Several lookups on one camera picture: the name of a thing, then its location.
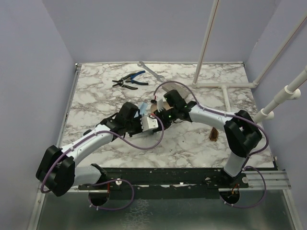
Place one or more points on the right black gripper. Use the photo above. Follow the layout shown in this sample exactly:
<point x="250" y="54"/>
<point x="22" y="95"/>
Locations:
<point x="166" y="125"/>

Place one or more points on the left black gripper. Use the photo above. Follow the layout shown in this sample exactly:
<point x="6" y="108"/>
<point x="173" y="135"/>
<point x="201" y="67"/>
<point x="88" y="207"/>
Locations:
<point x="140" y="129"/>

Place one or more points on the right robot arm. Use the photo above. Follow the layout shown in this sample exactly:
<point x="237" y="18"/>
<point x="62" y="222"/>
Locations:
<point x="242" y="134"/>

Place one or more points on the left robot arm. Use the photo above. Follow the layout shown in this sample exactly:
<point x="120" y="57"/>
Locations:
<point x="56" y="171"/>

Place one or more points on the grey rectangular block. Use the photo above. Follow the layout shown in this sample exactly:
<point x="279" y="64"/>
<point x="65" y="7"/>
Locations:
<point x="174" y="86"/>

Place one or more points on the silver open-end wrench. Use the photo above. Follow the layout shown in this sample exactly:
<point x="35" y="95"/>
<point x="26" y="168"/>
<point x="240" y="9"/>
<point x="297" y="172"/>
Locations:
<point x="157" y="76"/>

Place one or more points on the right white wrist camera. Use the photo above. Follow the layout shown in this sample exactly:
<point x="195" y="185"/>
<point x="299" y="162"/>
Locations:
<point x="160" y="105"/>

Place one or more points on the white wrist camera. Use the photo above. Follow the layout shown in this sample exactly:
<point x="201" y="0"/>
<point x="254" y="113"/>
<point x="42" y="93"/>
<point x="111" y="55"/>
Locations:
<point x="148" y="123"/>
<point x="160" y="105"/>

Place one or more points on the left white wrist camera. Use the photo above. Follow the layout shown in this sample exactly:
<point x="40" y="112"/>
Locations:
<point x="148" y="123"/>

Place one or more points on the black handled cutters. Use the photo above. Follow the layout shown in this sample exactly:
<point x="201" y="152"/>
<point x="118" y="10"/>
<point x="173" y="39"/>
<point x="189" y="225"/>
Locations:
<point x="122" y="85"/>

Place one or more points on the blue handled pliers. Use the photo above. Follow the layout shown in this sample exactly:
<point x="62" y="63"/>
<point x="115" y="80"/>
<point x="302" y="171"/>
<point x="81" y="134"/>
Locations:
<point x="131" y="78"/>

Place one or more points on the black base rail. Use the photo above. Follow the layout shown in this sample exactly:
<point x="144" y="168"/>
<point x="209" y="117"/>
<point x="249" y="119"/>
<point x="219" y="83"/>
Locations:
<point x="159" y="183"/>

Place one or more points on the aluminium extrusion rail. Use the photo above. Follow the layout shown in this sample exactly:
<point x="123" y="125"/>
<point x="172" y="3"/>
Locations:
<point x="39" y="199"/>

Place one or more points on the white PVC pipe frame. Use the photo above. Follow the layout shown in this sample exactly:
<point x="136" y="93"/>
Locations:
<point x="286" y="24"/>

